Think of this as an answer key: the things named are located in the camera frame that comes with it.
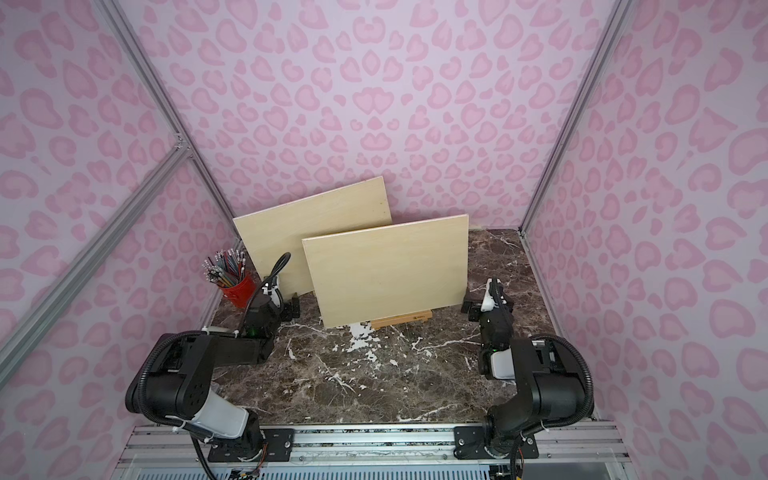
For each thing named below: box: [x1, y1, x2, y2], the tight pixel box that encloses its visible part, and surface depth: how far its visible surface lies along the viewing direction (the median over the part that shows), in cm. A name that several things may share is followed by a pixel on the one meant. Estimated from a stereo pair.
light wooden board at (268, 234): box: [233, 176, 392, 295], surface depth 88 cm
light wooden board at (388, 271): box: [302, 214, 469, 328], surface depth 82 cm
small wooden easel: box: [370, 310, 433, 329], surface depth 92 cm
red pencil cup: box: [221, 270, 257, 310], surface depth 94 cm
